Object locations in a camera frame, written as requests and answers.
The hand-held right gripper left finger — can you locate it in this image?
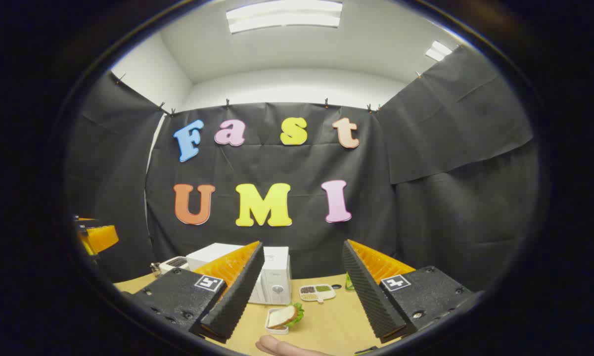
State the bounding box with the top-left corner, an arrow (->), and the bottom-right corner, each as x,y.
121,241 -> 266,344

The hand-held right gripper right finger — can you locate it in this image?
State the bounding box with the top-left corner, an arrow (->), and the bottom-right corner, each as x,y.
342,240 -> 483,340

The white microwave oven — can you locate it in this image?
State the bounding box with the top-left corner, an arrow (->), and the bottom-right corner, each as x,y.
185,242 -> 293,306

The sandwich with lettuce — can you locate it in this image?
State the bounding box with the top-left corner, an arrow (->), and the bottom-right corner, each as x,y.
268,303 -> 305,330

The white sectioned dish with beans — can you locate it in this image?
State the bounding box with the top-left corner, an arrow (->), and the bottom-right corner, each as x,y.
299,283 -> 337,304

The white rectangular dish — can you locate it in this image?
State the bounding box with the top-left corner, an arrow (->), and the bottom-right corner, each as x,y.
265,308 -> 290,336

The white toaster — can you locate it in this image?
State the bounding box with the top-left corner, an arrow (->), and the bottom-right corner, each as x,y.
158,257 -> 189,275

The black backdrop cloth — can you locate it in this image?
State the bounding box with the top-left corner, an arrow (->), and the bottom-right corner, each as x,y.
67,45 -> 540,292

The ceiling light panel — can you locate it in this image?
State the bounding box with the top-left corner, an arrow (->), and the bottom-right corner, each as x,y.
226,0 -> 344,35
425,40 -> 454,62

